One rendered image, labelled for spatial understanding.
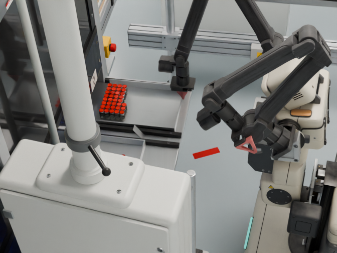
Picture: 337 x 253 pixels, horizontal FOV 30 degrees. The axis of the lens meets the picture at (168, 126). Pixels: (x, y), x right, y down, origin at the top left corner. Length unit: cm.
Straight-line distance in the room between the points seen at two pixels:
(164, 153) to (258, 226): 74
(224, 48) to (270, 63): 165
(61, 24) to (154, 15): 346
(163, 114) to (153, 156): 24
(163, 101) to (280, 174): 62
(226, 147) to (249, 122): 161
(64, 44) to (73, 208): 50
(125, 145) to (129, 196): 105
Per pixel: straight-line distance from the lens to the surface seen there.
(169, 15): 358
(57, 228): 175
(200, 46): 367
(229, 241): 337
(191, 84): 269
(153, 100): 278
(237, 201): 352
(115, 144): 262
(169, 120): 269
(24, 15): 175
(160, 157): 256
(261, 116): 213
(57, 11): 125
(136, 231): 162
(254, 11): 240
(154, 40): 370
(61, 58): 132
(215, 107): 211
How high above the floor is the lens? 284
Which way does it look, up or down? 47 degrees down
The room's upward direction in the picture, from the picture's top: 3 degrees counter-clockwise
